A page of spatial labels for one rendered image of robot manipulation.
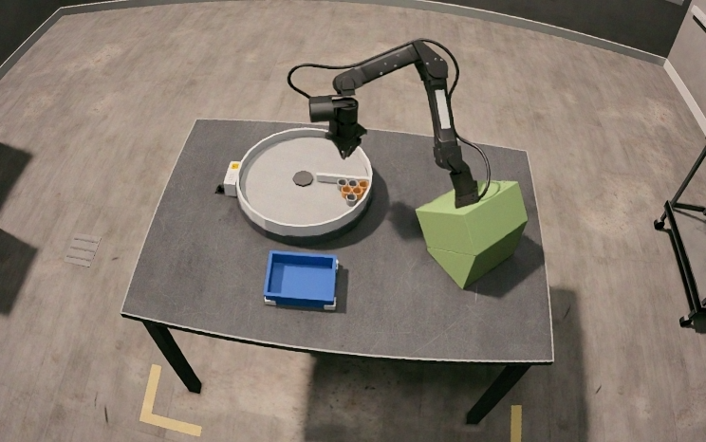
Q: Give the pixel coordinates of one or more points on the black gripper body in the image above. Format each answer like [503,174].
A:
[347,135]

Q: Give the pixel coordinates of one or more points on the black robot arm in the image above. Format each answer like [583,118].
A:
[447,153]

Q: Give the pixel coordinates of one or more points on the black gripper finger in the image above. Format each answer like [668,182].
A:
[344,154]
[353,148]

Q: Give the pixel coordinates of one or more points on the blue open tray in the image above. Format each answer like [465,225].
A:
[298,276]

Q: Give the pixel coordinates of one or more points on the white round turntable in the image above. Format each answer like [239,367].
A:
[280,182]

